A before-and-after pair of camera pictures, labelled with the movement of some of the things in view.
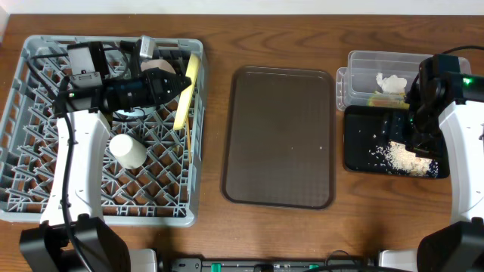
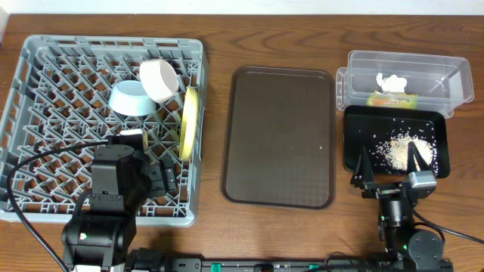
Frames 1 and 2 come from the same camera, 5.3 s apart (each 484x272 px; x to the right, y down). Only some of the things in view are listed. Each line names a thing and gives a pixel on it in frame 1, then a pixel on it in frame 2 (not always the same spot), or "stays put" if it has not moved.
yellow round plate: (186, 97) to (190, 124)
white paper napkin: (392, 84) stays put
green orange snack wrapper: (388, 100) stays put
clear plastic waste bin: (357, 82) stays put
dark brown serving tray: (279, 146) stays put
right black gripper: (430, 150) to (380, 191)
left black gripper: (152, 88) to (166, 179)
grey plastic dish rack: (153, 174) stays put
